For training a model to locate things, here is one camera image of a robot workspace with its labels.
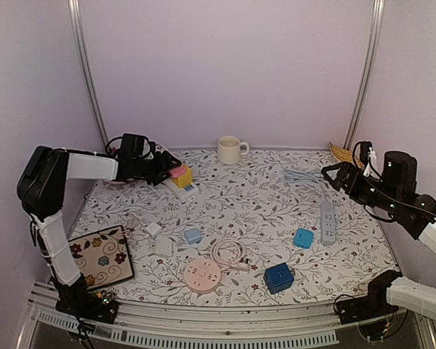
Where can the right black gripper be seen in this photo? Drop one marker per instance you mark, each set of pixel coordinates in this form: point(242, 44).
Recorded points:
point(346, 169)

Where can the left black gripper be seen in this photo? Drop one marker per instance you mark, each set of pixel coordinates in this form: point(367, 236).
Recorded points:
point(163, 161)

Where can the pink plug adapter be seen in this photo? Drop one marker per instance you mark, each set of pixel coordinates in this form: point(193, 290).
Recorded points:
point(178, 171)

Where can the yellow cube adapter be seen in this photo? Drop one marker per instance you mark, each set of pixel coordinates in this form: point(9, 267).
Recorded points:
point(184, 180)

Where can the white power strip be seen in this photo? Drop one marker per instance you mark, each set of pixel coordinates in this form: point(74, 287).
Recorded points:
point(187, 193)

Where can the small white charger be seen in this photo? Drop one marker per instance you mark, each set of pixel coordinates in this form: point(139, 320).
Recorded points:
point(153, 230)

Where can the light blue power strip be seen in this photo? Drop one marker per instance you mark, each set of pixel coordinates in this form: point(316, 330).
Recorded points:
point(328, 223)

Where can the light blue plug adapter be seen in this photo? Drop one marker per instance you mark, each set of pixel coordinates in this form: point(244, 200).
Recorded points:
point(193, 236)

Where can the cyan plug adapter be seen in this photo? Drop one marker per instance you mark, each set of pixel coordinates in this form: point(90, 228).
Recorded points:
point(303, 238)

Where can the white plug adapter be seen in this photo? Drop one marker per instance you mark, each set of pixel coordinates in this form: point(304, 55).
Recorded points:
point(164, 246)

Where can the pink round socket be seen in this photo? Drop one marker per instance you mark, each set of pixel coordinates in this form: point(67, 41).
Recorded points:
point(202, 276)

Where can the dark blue cube adapter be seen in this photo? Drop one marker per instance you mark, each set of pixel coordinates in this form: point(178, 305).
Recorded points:
point(278, 278)

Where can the white cartoon plug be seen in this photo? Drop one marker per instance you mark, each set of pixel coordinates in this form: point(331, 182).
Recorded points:
point(161, 148)

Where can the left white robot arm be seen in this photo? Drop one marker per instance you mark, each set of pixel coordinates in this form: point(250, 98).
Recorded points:
point(41, 189)

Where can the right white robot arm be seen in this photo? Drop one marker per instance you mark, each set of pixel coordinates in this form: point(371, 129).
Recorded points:
point(413, 287)

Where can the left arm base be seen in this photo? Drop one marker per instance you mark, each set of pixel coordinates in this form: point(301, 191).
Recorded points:
point(84, 305)

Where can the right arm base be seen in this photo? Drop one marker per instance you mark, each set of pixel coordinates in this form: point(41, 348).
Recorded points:
point(379, 315)

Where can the yellow leaf dish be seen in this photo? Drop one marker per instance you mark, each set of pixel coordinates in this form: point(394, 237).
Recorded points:
point(341, 154)

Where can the cream mug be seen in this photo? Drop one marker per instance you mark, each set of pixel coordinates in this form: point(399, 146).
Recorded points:
point(231, 149)

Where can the floral square coaster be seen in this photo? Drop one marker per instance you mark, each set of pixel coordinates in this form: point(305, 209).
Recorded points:
point(103, 257)

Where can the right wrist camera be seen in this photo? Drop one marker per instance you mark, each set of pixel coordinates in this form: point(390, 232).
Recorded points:
point(368, 158)

